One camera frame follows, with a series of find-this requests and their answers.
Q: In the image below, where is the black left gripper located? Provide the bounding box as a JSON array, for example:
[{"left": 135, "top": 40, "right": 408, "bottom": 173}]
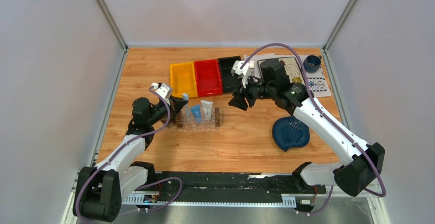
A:
[{"left": 147, "top": 95, "right": 188, "bottom": 126}]

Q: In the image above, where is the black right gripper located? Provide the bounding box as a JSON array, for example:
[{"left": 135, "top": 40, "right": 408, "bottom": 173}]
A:
[{"left": 228, "top": 74, "right": 275, "bottom": 111}]

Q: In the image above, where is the blue toothpaste tube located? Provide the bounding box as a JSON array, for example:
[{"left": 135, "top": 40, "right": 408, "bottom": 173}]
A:
[{"left": 190, "top": 105, "right": 202, "bottom": 121}]

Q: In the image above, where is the clear textured toiletry holder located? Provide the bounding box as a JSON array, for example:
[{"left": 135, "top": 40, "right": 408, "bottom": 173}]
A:
[{"left": 174, "top": 107, "right": 224, "bottom": 131}]

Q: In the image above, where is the white toothpaste tube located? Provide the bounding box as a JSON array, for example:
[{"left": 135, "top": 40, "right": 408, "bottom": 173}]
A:
[{"left": 201, "top": 100, "right": 213, "bottom": 120}]

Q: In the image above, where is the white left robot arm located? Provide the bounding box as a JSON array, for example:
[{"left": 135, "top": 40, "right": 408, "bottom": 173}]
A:
[{"left": 72, "top": 96, "right": 188, "bottom": 222}]

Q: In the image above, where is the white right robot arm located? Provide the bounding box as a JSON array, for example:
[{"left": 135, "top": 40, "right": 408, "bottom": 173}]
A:
[{"left": 229, "top": 58, "right": 385, "bottom": 197}]

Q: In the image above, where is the clear textured glass tray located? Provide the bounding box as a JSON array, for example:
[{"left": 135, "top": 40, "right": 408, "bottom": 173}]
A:
[{"left": 166, "top": 108, "right": 224, "bottom": 132}]

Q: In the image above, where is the black plastic bin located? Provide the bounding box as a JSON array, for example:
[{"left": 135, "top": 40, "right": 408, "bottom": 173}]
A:
[{"left": 217, "top": 56, "right": 241, "bottom": 93}]

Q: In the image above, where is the yellow plastic bin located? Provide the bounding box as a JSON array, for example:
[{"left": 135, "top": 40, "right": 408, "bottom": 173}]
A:
[{"left": 170, "top": 62, "right": 198, "bottom": 98}]

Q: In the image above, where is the red plastic bin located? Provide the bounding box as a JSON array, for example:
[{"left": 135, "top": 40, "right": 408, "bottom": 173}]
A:
[{"left": 193, "top": 58, "right": 223, "bottom": 97}]

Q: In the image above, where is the blue shell shaped dish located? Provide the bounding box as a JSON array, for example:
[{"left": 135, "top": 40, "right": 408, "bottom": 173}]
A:
[{"left": 272, "top": 116, "right": 310, "bottom": 152}]

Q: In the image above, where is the floral square ceramic plate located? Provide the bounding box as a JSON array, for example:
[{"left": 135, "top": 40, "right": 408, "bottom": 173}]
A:
[{"left": 256, "top": 55, "right": 304, "bottom": 84}]

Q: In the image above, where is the white patterned placemat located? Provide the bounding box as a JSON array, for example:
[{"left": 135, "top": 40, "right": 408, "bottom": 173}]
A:
[{"left": 251, "top": 53, "right": 331, "bottom": 97}]

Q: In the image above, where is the blue ceramic mug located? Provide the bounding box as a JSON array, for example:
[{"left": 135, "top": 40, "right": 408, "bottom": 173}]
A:
[{"left": 303, "top": 55, "right": 322, "bottom": 73}]

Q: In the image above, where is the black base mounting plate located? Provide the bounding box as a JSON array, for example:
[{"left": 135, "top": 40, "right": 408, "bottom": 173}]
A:
[{"left": 124, "top": 171, "right": 327, "bottom": 206}]

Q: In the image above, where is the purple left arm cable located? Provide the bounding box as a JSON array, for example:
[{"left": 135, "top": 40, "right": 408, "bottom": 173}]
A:
[{"left": 74, "top": 86, "right": 171, "bottom": 221}]

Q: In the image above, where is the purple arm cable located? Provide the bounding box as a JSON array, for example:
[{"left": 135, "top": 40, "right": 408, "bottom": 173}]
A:
[
  {"left": 242, "top": 43, "right": 387, "bottom": 216},
  {"left": 74, "top": 86, "right": 171, "bottom": 221}
]

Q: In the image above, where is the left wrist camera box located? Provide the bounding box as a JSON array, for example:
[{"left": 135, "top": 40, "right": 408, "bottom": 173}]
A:
[{"left": 151, "top": 83, "right": 173, "bottom": 105}]

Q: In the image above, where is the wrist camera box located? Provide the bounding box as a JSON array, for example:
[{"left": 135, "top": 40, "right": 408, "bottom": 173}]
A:
[
  {"left": 231, "top": 60, "right": 252, "bottom": 88},
  {"left": 151, "top": 83, "right": 173, "bottom": 105}
]

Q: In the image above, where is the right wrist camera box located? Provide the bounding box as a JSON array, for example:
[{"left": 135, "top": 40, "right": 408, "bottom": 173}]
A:
[{"left": 231, "top": 60, "right": 252, "bottom": 88}]

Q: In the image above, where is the pink handled fork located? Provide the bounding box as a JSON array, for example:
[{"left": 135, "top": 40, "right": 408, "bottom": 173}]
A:
[{"left": 249, "top": 60, "right": 255, "bottom": 71}]

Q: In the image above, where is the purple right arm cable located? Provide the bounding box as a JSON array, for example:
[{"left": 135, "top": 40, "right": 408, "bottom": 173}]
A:
[{"left": 242, "top": 43, "right": 387, "bottom": 216}]

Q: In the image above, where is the grey left frame post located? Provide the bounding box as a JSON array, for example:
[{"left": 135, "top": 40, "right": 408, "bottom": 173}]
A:
[{"left": 95, "top": 0, "right": 129, "bottom": 52}]

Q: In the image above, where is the grey aluminium frame post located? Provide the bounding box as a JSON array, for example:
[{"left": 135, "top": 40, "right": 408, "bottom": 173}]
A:
[{"left": 321, "top": 0, "right": 372, "bottom": 52}]

